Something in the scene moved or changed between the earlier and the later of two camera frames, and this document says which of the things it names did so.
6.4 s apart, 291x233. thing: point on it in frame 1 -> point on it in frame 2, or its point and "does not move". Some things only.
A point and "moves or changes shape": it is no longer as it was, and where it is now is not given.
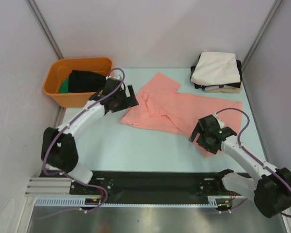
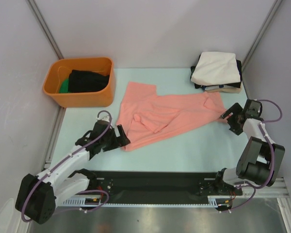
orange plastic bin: x=58 y=70 does not move
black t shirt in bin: x=85 y=81 does not move
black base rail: x=149 y=187 does not move
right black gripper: x=200 y=137 -> x=234 y=119
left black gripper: x=129 y=102 -> x=118 y=141
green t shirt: x=64 y=86 does not move
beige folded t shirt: x=235 y=90 does not move
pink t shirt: x=160 y=106 moves or changes shape
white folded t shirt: x=214 y=68 does not move
